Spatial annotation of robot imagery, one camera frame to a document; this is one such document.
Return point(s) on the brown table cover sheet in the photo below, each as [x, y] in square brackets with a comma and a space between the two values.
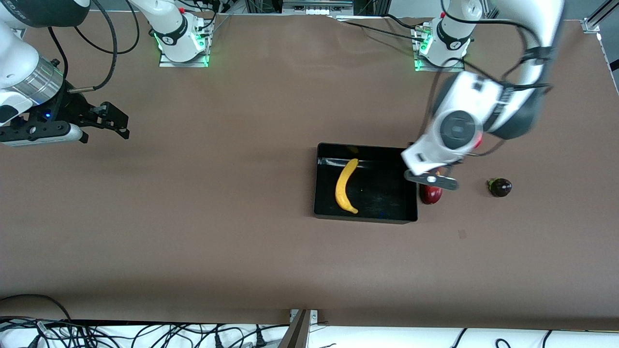
[193, 217]

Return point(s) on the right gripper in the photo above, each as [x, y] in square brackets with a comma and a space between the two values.
[69, 109]

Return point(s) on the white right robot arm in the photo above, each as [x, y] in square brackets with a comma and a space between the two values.
[14, 58]

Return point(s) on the black rectangular plastic tray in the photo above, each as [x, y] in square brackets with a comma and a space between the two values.
[377, 198]

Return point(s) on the red orange mango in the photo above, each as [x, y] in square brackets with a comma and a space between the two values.
[430, 195]

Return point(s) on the yellow banana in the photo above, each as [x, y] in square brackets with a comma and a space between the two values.
[342, 186]

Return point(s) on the aluminium table frame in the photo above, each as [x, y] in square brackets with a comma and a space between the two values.
[591, 25]

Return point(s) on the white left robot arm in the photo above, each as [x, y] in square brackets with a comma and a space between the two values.
[532, 29]

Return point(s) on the dark purple eggplant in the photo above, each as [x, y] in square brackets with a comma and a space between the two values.
[501, 187]

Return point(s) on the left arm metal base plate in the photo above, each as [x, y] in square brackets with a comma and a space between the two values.
[421, 67]

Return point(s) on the aluminium bracket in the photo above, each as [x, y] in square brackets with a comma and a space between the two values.
[300, 333]

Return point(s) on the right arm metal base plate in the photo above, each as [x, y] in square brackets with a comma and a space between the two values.
[167, 61]

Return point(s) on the red pomegranate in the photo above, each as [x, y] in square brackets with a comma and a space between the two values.
[478, 141]

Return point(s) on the white power strip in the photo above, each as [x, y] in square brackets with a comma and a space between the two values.
[316, 9]

